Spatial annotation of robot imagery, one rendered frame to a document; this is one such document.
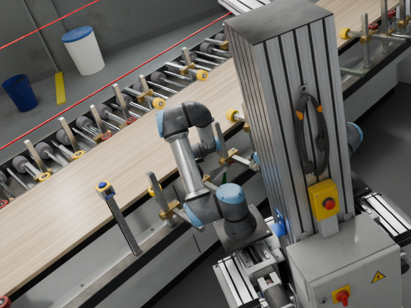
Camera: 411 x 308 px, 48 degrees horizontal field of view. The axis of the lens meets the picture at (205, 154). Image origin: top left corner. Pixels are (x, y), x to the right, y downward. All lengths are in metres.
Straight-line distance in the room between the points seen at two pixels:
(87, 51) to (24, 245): 4.51
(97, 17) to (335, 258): 6.25
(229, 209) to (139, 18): 5.81
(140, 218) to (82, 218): 0.35
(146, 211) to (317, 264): 1.46
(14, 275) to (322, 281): 1.70
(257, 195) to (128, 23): 4.61
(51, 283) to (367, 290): 1.72
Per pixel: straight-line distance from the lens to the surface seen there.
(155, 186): 2.56
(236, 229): 2.06
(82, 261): 2.81
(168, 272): 3.26
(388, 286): 1.85
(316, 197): 1.60
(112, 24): 7.50
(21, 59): 7.62
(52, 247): 2.74
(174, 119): 1.99
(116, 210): 2.48
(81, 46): 6.97
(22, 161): 3.82
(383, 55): 3.99
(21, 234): 2.97
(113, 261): 2.87
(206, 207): 1.97
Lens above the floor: 2.54
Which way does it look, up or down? 35 degrees down
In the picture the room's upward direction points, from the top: 18 degrees counter-clockwise
